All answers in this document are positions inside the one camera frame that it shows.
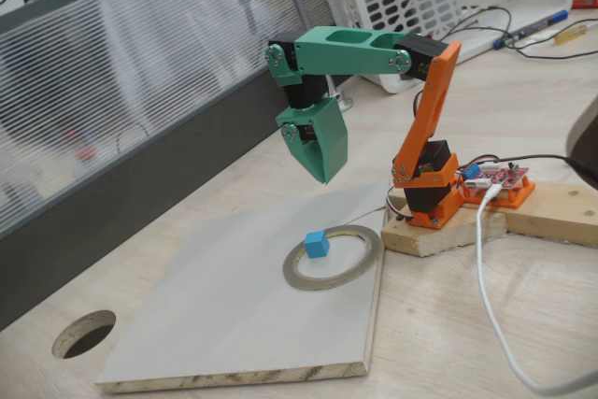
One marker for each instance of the green gripper with servo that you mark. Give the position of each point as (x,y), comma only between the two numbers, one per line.
(327,130)

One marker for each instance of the blue cube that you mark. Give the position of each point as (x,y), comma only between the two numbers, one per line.
(317,246)

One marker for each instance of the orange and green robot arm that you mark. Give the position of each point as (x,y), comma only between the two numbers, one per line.
(345,55)

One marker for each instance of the wooden base block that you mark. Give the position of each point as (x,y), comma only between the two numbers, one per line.
(444,240)

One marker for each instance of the red controller circuit board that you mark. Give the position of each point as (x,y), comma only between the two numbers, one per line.
(500,176)

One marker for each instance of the grey topped chipboard panel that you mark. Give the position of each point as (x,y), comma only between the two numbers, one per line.
(233,324)

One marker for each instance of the grey ribbed desk partition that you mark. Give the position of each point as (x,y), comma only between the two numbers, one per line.
(140,67)

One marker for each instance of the long wooden plank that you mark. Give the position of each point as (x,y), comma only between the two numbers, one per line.
(560,212)

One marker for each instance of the blue capped marker pen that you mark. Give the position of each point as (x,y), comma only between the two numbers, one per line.
(532,29)

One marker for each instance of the beige dark blurred object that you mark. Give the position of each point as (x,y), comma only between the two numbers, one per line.
(586,137)

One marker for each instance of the white plastic crate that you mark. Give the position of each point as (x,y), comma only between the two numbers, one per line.
(542,2)

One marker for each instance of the yellow translucent tool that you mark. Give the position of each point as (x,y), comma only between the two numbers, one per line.
(570,34)

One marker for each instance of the orange controller mount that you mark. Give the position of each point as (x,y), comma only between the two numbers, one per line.
(518,195)

